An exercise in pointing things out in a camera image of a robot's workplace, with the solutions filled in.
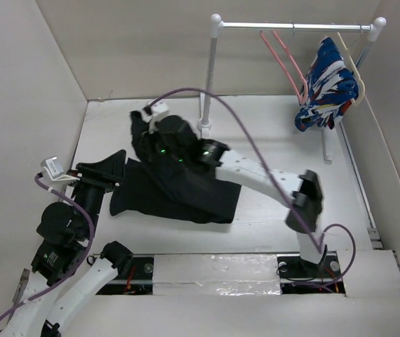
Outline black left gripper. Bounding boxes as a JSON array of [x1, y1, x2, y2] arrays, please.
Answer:
[[68, 148, 128, 237]]

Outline black trousers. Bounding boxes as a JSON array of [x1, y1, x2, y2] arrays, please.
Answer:
[[109, 110, 241, 224]]

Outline pink plastic hanger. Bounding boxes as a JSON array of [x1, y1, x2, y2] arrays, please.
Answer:
[[259, 20, 309, 105]]

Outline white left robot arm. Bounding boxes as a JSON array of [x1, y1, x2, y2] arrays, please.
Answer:
[[0, 150, 133, 336]]

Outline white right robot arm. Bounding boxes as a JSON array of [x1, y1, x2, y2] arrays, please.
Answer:
[[131, 112, 326, 277]]

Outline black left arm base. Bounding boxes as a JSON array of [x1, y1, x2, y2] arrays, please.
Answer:
[[97, 255, 154, 296]]

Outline cream plastic hanger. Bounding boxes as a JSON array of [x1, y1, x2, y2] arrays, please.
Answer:
[[335, 32, 366, 107]]

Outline white metal clothes rack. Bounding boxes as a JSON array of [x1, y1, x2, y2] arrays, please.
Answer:
[[204, 13, 387, 164]]

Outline blue patterned garment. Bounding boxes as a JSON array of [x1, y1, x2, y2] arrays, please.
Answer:
[[294, 37, 359, 132]]

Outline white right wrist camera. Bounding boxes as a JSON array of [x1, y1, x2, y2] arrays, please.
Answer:
[[143, 100, 170, 133]]

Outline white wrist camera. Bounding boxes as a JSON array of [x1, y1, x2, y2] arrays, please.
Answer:
[[143, 100, 170, 133], [41, 157, 79, 183]]

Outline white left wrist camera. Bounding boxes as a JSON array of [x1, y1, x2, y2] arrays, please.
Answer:
[[41, 157, 79, 183]]

